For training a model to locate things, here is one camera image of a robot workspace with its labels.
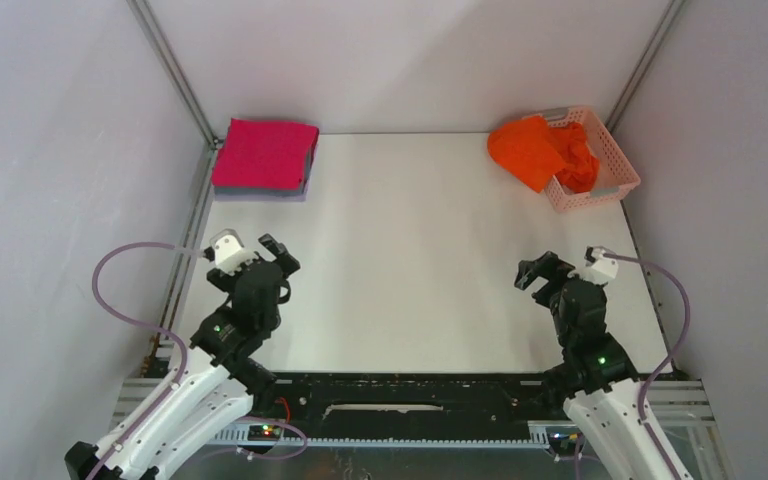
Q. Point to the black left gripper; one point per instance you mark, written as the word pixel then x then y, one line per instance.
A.
pixel 289 264

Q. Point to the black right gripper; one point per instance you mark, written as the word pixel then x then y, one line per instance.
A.
pixel 548 266

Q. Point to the orange t shirt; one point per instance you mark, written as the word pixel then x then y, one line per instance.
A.
pixel 535 152

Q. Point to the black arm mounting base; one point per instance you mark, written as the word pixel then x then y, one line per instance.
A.
pixel 422 408

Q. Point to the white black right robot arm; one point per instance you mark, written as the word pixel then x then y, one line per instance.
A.
pixel 596 384

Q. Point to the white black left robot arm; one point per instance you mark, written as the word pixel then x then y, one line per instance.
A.
pixel 215 379

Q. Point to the folded magenta t shirt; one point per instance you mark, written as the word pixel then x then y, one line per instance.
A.
pixel 266 156

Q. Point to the left controller board with leds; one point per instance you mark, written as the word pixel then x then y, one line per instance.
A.
pixel 264 433

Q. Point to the right controller board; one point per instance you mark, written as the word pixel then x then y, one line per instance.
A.
pixel 564 443

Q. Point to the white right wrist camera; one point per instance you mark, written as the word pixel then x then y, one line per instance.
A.
pixel 600 267

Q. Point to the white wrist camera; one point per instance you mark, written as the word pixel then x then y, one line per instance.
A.
pixel 600 267
pixel 227 252

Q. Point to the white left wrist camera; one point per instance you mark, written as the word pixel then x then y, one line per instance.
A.
pixel 227 252

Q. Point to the left aluminium corner post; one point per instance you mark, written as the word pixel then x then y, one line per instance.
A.
pixel 153 31

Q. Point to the aluminium corner post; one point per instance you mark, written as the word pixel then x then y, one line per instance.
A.
pixel 652 48
pixel 153 31

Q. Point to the right aluminium corner post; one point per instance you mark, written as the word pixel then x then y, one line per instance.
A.
pixel 652 48

